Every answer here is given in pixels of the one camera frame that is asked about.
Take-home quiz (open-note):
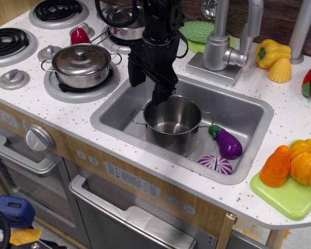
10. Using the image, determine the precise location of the clear faucet knob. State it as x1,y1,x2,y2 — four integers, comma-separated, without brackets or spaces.
201,0,217,20

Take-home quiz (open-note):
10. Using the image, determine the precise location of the yellow toy corn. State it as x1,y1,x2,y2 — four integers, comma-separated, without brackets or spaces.
268,58,292,83

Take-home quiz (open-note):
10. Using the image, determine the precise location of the small steel pan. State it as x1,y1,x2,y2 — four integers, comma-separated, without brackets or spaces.
89,5,147,44

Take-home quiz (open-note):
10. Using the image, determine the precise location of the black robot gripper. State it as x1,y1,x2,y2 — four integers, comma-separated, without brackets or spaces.
128,14,180,106

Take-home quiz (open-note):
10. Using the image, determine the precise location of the black coil burner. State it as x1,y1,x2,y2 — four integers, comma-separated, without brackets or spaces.
29,1,89,30
0,28,38,67

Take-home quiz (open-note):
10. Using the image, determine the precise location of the grey toy sink basin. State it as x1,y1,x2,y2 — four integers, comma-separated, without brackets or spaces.
91,76,274,184

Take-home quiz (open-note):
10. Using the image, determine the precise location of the silver stove knob middle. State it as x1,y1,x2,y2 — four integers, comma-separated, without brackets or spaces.
37,45,62,62

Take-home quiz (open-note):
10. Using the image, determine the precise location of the orange toy carrot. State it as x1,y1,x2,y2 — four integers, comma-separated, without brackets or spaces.
260,145,291,187

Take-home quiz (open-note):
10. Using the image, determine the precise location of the silver toy faucet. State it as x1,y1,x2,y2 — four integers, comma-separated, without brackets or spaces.
186,0,264,87

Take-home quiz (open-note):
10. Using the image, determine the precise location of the blue clamp tool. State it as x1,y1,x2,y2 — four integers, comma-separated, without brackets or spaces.
0,195,35,228

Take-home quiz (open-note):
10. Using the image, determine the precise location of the silver stove knob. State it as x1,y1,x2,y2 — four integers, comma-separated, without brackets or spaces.
69,22,95,39
0,69,30,90
37,45,62,62

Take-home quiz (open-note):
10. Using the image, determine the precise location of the black coil burner rear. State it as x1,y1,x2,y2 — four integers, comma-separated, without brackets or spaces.
29,1,89,30

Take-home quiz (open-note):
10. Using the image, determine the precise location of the silver oven dial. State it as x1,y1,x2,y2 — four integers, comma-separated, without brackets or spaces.
24,124,55,152

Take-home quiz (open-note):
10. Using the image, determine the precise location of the steel pot with lid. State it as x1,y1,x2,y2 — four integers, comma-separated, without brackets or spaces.
41,43,122,89

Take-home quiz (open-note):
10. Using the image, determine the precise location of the purple striped toy onion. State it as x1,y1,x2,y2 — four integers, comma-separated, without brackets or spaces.
198,156,233,175

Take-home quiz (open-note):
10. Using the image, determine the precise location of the tall steel pot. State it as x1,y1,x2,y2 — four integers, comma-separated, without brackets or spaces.
131,95,215,157

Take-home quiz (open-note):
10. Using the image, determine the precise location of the purple toy eggplant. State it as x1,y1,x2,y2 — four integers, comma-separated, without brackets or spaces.
208,125,243,160

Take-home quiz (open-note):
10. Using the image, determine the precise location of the silver stove knob front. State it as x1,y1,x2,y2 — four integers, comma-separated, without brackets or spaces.
0,69,30,90

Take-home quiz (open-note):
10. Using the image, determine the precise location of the silver stove knob rear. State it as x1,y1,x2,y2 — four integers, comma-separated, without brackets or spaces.
69,22,95,39

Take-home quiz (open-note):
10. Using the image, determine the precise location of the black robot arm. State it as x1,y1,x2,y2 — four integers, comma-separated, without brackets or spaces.
128,1,185,106

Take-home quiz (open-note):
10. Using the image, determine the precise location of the front right burner ring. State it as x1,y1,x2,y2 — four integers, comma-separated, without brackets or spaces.
43,61,121,104

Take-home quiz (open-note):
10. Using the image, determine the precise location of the toy oven door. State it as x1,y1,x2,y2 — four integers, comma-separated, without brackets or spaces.
0,126,91,248

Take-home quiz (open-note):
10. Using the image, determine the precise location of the yellow tape piece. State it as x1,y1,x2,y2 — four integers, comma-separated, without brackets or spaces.
9,227,43,246

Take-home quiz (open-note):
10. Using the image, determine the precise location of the black coil burner left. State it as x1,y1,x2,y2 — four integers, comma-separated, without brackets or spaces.
0,28,38,67

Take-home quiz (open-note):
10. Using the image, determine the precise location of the toy dishwasher door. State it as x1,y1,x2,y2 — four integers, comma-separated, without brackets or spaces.
67,163,218,248

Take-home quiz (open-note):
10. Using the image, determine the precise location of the orange toy pumpkin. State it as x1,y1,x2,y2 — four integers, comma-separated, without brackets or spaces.
289,139,311,186

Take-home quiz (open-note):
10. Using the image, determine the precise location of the green toy bitter gourd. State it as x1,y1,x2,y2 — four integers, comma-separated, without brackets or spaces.
179,21,215,44

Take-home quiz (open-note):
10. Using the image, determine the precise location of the black cable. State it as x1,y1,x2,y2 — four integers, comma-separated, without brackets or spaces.
0,206,10,249

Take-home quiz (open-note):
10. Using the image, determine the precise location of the small green plate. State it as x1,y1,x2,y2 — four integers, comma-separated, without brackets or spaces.
187,35,236,53

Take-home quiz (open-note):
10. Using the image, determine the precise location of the yellow toy bell pepper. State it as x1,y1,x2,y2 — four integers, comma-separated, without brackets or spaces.
255,39,291,68

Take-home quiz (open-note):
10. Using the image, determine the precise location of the silver post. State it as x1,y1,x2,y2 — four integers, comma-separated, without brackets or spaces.
289,0,311,65

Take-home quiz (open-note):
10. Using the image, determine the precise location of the light green cutting board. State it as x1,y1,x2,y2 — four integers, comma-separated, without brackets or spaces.
250,172,311,220

